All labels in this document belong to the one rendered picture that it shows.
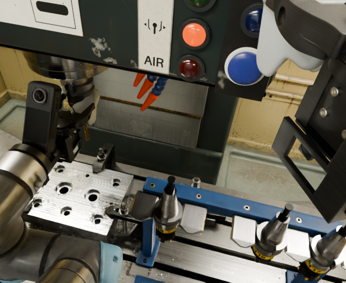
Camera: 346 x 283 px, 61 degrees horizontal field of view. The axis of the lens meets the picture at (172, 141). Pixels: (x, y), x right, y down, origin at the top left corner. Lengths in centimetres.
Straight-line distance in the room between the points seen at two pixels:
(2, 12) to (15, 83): 170
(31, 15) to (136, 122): 94
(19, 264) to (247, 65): 42
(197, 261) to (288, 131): 82
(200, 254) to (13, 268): 59
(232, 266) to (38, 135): 69
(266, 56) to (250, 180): 143
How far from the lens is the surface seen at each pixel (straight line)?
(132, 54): 29
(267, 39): 20
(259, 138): 168
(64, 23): 31
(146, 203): 66
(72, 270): 44
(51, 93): 50
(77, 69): 52
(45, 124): 51
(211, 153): 127
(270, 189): 161
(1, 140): 166
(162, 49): 28
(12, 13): 34
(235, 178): 160
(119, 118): 124
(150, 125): 121
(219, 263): 97
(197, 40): 26
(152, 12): 27
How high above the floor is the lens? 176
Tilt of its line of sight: 43 degrees down
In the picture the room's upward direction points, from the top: 6 degrees clockwise
